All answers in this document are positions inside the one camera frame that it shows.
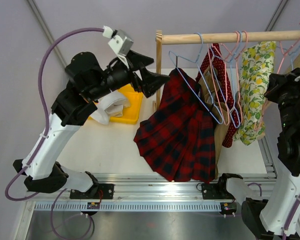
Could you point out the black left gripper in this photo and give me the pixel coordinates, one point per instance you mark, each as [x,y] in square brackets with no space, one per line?
[150,82]

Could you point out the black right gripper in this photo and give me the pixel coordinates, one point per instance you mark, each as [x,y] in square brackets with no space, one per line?
[298,78]

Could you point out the lemon print skirt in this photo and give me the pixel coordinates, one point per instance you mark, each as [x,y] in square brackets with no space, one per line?
[257,65]

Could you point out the pink hanger with lemon skirt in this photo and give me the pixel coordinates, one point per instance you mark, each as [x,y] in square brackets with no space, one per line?
[291,51]

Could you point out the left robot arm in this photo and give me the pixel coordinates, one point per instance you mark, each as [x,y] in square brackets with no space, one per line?
[88,82]

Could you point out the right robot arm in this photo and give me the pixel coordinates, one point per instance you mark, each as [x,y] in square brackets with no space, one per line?
[278,215]

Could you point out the blue hanger with plaid skirt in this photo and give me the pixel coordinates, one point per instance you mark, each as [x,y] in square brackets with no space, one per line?
[192,90]

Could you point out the red white polka-dot skirt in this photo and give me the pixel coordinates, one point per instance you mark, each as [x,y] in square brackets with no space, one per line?
[215,64]

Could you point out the tan brown skirt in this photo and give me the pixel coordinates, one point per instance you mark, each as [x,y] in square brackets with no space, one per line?
[219,130]

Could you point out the red black plaid skirt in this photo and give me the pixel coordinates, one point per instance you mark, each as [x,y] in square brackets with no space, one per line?
[177,141]

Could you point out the yellow plastic tray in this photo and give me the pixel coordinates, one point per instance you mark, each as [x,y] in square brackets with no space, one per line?
[130,114]

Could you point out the wooden rack rod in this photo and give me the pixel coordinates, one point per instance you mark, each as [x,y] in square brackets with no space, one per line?
[180,39]

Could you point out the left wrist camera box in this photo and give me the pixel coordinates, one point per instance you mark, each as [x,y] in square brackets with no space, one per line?
[119,41]

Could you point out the wooden rack left post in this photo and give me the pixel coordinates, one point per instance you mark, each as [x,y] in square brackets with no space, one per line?
[158,63]

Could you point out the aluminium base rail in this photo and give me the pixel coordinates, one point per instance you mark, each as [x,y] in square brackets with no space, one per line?
[132,193]

